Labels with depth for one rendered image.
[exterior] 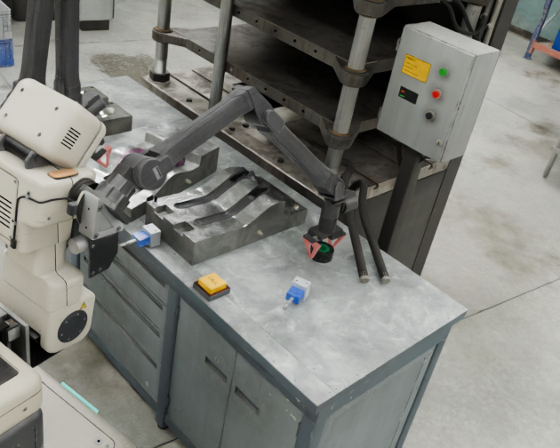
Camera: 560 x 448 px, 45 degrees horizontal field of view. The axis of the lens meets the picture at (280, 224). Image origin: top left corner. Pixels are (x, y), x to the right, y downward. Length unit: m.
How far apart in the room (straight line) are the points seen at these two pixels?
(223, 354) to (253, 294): 0.22
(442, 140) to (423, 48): 0.32
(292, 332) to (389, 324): 0.31
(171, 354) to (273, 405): 0.51
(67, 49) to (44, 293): 0.66
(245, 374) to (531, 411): 1.57
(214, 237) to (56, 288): 0.52
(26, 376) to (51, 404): 0.65
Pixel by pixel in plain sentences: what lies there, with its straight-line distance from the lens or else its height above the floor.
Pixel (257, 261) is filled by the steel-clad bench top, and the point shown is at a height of 0.80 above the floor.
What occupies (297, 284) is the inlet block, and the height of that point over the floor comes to 0.85.
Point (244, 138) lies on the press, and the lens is 2.95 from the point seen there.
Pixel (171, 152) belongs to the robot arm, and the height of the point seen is 1.28.
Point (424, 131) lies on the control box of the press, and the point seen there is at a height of 1.16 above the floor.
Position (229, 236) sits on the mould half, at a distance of 2.14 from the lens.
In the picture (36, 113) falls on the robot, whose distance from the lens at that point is 1.69.
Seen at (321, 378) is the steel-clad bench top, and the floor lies 0.80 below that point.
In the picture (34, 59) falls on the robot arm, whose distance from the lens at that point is 1.91.
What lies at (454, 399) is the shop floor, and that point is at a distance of 3.11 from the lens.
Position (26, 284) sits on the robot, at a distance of 1.93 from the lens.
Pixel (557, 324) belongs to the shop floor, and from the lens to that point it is 3.82.
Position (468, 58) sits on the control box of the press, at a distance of 2.31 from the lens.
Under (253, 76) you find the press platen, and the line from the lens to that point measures 2.92.
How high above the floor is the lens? 2.07
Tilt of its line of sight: 32 degrees down
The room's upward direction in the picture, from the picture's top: 11 degrees clockwise
